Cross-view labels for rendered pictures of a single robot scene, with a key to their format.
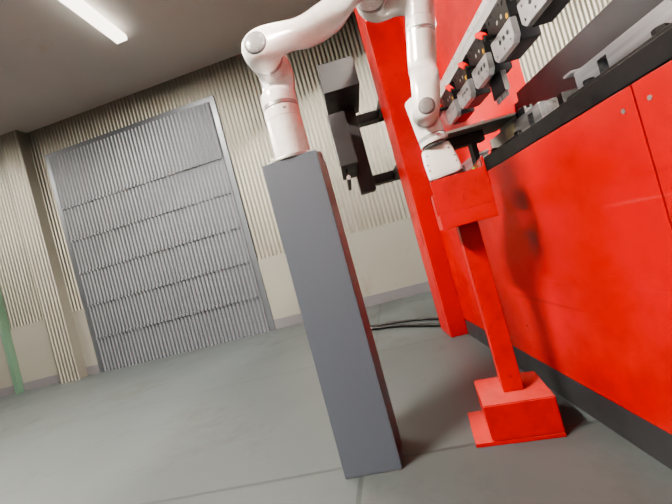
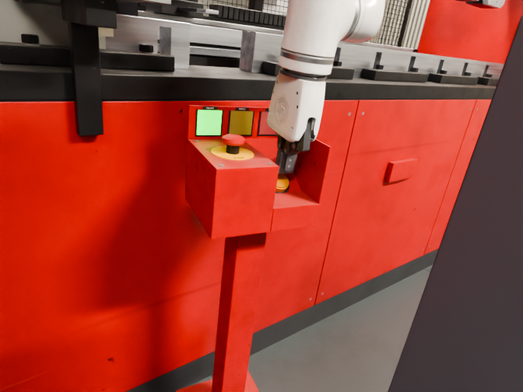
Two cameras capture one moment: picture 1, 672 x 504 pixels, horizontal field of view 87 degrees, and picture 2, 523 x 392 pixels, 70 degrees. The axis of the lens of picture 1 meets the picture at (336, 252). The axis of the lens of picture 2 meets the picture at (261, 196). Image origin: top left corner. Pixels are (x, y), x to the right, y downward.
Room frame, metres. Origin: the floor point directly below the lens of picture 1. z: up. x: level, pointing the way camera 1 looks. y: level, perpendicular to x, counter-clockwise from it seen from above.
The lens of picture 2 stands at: (1.55, 0.06, 0.97)
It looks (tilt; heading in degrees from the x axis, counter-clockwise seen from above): 23 degrees down; 228
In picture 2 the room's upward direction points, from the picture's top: 7 degrees clockwise
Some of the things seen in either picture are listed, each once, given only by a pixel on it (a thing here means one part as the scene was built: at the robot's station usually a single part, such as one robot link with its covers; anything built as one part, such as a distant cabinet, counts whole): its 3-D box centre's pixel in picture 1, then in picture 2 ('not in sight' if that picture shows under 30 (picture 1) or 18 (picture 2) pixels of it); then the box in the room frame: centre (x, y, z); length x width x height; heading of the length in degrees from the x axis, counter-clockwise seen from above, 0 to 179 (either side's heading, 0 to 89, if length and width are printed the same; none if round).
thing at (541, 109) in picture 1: (521, 134); (93, 36); (1.31, -0.77, 0.92); 0.39 x 0.06 x 0.10; 178
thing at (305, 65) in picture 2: (433, 141); (304, 62); (1.11, -0.38, 0.93); 0.09 x 0.08 x 0.03; 76
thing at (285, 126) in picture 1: (288, 137); not in sight; (1.18, 0.05, 1.09); 0.19 x 0.19 x 0.18
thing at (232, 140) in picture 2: not in sight; (233, 146); (1.20, -0.43, 0.79); 0.04 x 0.04 x 0.04
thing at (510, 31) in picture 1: (511, 27); not in sight; (1.19, -0.76, 1.26); 0.15 x 0.09 x 0.17; 178
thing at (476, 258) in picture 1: (489, 305); (235, 323); (1.15, -0.43, 0.39); 0.06 x 0.06 x 0.54; 77
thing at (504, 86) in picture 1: (500, 88); not in sight; (1.36, -0.77, 1.13); 0.10 x 0.02 x 0.10; 178
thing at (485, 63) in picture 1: (488, 59); not in sight; (1.39, -0.77, 1.26); 0.15 x 0.09 x 0.17; 178
